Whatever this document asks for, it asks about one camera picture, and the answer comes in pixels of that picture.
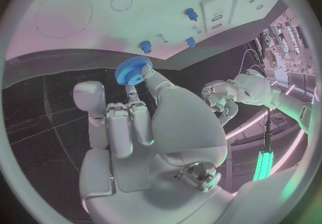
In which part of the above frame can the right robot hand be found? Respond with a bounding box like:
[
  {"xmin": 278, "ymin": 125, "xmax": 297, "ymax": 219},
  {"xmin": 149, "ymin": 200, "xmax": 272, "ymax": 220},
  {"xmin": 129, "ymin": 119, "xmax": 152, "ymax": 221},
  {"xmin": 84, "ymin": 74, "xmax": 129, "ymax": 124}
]
[{"xmin": 72, "ymin": 63, "xmax": 236, "ymax": 224}]

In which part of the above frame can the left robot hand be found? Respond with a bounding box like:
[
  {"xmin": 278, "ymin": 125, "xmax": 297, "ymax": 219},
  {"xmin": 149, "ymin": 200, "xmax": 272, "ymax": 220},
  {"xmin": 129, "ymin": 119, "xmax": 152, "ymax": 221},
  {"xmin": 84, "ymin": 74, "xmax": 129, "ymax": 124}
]
[{"xmin": 200, "ymin": 79, "xmax": 239, "ymax": 126}]

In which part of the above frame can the blue gear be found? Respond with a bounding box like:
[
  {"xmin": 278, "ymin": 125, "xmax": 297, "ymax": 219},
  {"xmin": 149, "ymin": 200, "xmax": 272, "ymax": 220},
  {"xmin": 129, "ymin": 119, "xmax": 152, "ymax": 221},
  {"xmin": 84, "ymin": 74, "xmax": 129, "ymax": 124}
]
[{"xmin": 114, "ymin": 55, "xmax": 154, "ymax": 86}]

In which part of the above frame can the white task board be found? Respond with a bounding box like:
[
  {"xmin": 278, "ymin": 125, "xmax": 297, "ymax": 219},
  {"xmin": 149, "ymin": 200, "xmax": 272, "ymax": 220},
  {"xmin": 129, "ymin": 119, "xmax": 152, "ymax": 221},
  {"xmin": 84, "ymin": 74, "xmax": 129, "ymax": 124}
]
[{"xmin": 4, "ymin": 0, "xmax": 291, "ymax": 72}]

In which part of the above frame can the blue peg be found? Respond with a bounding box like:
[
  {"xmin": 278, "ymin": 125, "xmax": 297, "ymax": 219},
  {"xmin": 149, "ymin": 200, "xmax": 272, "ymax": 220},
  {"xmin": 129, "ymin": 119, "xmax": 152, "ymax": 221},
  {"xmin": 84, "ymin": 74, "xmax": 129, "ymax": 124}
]
[
  {"xmin": 185, "ymin": 36, "xmax": 197, "ymax": 49},
  {"xmin": 138, "ymin": 40, "xmax": 153, "ymax": 55}
]

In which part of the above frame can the cluttered workshop rack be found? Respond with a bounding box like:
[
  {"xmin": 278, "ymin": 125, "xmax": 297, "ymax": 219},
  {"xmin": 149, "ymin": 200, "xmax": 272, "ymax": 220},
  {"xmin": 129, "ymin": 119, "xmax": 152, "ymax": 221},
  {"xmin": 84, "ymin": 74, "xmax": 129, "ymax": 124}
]
[{"xmin": 261, "ymin": 12, "xmax": 317, "ymax": 77}]

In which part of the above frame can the blue plug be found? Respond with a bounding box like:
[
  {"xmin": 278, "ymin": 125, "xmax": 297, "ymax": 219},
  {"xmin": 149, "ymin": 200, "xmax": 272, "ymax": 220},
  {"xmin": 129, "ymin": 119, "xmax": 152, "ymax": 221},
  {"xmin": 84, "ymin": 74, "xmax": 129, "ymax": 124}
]
[{"xmin": 185, "ymin": 8, "xmax": 200, "ymax": 22}]

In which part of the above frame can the glowing light bar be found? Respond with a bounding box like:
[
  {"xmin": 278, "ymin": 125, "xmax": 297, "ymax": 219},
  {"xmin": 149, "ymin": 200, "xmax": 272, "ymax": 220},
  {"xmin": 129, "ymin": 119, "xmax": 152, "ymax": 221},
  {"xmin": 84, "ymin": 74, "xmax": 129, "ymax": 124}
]
[{"xmin": 251, "ymin": 150, "xmax": 275, "ymax": 182}]

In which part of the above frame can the white cable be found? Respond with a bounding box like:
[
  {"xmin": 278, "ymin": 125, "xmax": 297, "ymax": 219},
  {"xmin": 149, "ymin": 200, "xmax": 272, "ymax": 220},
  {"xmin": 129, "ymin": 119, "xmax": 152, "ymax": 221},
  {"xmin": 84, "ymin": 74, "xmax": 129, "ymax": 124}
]
[{"xmin": 238, "ymin": 49, "xmax": 268, "ymax": 78}]

